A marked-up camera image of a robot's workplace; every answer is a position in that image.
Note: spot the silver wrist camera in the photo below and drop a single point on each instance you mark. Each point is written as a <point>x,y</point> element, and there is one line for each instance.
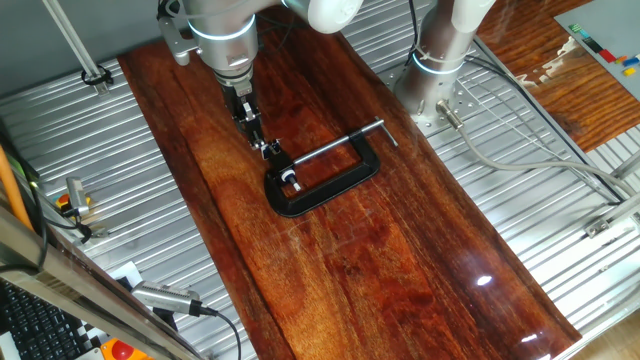
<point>177,47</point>

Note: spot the orange pole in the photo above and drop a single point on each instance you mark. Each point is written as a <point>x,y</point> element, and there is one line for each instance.
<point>12,195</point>

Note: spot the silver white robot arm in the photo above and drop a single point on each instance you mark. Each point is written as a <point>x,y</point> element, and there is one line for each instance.
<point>435,80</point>

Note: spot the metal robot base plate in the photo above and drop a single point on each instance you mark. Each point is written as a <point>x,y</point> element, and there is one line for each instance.
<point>470,102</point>

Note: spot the orange emergency stop box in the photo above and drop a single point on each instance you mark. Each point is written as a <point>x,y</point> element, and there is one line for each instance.
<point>122,351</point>

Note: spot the grey board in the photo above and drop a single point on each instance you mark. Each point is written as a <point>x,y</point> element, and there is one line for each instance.
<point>610,25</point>

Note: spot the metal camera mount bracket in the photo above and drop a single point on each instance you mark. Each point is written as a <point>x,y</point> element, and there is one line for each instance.
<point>97,231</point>

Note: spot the black C-clamp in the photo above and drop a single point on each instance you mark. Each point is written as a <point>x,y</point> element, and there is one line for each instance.
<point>325,192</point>

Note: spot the aluminium profile bar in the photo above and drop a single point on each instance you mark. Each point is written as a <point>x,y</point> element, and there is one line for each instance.
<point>620,212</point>
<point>627,167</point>

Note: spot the blue block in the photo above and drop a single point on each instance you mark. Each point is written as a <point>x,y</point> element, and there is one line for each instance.
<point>631,61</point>

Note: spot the black keyboard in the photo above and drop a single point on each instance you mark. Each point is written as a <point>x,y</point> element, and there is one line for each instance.
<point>35,325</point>

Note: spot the wood grain sheet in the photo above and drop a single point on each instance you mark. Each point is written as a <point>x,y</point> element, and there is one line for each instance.
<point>565,100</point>

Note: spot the metal tripod pole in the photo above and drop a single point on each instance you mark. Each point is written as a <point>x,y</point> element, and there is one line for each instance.
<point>75,42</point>

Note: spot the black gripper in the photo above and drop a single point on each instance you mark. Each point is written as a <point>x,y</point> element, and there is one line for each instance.
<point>237,102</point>

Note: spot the yellow block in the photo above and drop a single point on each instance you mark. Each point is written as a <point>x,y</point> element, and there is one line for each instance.
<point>629,71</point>

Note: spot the ribbed silver camera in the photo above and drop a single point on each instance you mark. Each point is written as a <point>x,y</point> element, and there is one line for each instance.
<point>165,298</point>

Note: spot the glossy red-brown wooden board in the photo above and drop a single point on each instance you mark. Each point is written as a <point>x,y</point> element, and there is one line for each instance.
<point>350,275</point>

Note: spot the black white marker sheet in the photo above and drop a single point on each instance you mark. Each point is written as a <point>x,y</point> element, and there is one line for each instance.
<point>126,272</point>

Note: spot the small silver camera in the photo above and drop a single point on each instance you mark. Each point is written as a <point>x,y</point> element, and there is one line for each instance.
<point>76,192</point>

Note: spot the steel frame beam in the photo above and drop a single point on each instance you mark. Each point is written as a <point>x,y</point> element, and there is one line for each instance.
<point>75,285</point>

